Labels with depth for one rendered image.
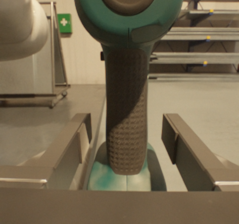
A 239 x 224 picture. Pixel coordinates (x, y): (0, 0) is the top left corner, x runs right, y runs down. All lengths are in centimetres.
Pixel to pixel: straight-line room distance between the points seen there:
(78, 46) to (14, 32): 462
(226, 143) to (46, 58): 267
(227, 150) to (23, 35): 47
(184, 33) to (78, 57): 280
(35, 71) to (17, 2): 249
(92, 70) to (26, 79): 247
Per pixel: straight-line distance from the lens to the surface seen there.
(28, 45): 46
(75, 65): 506
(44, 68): 283
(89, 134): 16
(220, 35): 447
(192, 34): 422
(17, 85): 293
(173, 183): 26
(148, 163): 16
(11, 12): 40
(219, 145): 38
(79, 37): 503
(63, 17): 505
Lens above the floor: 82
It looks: 16 degrees down
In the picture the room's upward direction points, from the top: straight up
